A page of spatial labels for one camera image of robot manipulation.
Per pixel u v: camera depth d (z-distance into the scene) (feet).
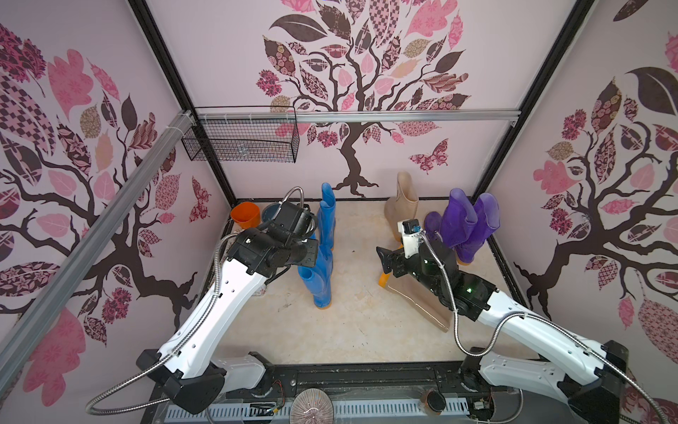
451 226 2.95
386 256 2.04
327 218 3.50
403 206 2.85
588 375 1.30
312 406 2.25
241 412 2.29
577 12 2.28
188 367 1.20
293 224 1.56
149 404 1.38
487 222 2.59
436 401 2.07
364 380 2.47
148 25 2.25
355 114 3.06
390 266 2.09
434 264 1.64
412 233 1.93
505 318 1.50
